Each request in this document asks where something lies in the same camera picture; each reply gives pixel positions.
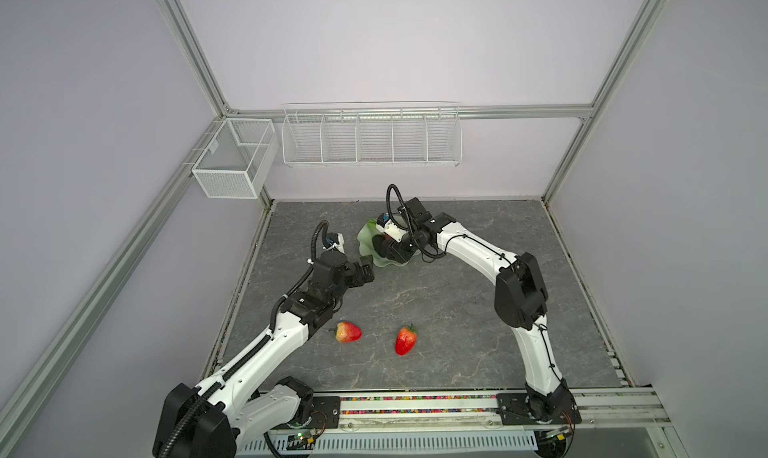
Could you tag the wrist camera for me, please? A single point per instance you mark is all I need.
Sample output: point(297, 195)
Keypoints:
point(390, 227)
point(333, 240)

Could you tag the white vent grille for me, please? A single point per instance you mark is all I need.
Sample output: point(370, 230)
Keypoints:
point(407, 443)

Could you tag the white wire shelf basket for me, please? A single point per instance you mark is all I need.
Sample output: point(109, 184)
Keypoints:
point(372, 133)

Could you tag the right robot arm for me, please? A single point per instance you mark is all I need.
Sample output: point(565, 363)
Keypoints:
point(520, 294)

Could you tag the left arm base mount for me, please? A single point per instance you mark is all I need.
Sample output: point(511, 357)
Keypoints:
point(324, 412)

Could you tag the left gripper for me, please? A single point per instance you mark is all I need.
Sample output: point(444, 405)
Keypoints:
point(357, 278)

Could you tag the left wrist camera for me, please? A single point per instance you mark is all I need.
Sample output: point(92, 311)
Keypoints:
point(333, 240)

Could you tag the green scalloped fruit bowl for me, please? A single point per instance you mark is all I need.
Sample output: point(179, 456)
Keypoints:
point(366, 247)

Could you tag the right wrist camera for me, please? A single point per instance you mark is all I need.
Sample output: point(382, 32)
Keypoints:
point(390, 227)

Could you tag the aluminium front rail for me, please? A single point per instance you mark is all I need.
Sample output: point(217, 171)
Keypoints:
point(445, 410)

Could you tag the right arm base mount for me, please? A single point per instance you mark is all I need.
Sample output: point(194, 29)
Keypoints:
point(519, 408)

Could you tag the red strawberry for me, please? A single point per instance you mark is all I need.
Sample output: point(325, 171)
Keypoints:
point(406, 340)

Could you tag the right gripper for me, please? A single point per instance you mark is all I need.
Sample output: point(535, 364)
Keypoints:
point(397, 252)

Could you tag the white wire box basket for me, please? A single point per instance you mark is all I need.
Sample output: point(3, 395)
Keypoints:
point(237, 159)

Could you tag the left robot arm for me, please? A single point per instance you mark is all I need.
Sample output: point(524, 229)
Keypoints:
point(225, 411)

